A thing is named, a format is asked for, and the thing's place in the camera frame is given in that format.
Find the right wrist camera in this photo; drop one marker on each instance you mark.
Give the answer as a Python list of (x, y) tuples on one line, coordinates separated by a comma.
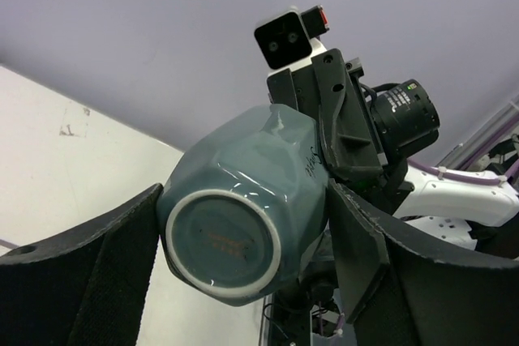
[(290, 40)]

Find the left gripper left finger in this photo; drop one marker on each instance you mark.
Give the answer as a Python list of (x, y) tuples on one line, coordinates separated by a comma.
[(86, 285)]

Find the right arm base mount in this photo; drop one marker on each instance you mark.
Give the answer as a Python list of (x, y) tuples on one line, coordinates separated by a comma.
[(307, 312)]

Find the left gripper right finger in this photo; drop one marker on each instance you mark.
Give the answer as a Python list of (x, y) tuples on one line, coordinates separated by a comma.
[(401, 286)]

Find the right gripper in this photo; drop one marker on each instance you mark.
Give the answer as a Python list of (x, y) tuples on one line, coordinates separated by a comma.
[(327, 90)]

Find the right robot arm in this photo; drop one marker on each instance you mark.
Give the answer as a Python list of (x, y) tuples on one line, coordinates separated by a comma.
[(474, 210)]

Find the grey-blue faceted cup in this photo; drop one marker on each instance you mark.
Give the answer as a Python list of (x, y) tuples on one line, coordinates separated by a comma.
[(242, 213)]

